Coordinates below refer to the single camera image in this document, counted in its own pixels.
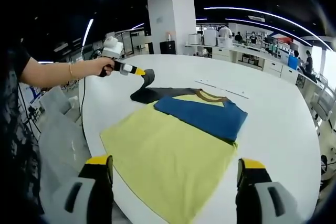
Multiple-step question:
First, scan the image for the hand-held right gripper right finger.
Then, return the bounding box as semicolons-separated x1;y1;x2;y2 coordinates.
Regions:
235;157;308;224

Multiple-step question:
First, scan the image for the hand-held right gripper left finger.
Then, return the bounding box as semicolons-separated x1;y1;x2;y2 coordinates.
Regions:
43;155;114;224

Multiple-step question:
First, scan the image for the yellow blue dark garment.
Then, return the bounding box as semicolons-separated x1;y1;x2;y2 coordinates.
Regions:
100;68;249;224

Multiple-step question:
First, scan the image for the person's left hand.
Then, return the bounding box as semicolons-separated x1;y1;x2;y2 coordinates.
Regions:
85;56;116;76

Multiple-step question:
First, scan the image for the long ceiling light strip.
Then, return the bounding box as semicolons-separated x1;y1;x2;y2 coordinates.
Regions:
82;18;95;48
203;6;321;45
228;18;313;46

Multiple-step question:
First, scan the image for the black cabinet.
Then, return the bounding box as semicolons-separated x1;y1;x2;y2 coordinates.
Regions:
159;40;176;55

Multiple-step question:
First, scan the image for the white square pillar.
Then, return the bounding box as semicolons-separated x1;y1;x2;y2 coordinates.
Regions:
146;0;196;56

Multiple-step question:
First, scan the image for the small white appliance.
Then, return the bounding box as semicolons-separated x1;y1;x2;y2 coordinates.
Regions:
188;33;202;46

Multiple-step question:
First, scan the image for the large white appliance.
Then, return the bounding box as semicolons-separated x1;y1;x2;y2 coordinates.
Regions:
203;29;218;46

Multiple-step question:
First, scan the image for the white board blue print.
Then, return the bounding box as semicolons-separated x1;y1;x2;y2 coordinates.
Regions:
19;82;45;104

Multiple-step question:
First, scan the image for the white flat table strip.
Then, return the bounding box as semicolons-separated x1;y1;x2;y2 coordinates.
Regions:
194;78;250;100

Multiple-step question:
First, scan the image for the person's dark patterned clothing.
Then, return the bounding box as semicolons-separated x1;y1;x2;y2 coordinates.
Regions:
0;45;45;219

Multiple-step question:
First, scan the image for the white mesh office chair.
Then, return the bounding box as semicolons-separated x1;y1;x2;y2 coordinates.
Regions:
312;76;333;130

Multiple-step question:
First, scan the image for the white counter with cabinets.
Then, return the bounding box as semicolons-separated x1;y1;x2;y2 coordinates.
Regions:
183;41;326;88

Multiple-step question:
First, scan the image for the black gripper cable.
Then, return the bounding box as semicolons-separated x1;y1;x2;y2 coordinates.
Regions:
78;76;87;135

